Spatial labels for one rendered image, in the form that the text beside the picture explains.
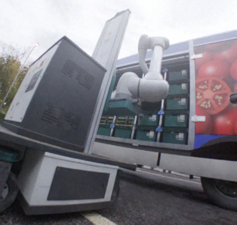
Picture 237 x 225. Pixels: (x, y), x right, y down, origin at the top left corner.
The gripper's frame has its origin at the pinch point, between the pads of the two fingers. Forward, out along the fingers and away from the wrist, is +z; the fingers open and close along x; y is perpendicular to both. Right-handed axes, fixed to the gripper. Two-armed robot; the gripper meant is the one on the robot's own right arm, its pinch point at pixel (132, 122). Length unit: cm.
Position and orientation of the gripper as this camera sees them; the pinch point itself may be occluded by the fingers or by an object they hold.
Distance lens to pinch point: 132.2
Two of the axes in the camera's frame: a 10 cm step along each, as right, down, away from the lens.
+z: -2.3, 9.0, -3.7
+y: -6.2, -4.3, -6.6
